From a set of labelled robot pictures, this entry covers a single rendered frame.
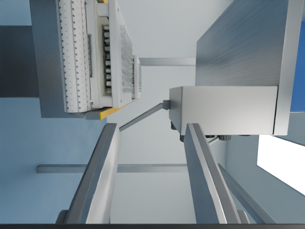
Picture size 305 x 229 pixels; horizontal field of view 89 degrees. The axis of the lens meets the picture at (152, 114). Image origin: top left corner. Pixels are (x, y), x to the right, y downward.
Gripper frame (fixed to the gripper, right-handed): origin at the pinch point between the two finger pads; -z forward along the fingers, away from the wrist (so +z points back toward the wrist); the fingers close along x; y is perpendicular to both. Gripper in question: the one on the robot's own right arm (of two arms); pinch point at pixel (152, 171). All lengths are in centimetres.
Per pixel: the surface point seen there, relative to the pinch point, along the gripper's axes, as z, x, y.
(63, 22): -31.1, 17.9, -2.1
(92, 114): -21.5, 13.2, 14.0
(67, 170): -73, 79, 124
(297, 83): -26.5, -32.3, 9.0
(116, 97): -27.0, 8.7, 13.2
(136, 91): -73, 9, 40
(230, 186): -51, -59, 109
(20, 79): -36, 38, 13
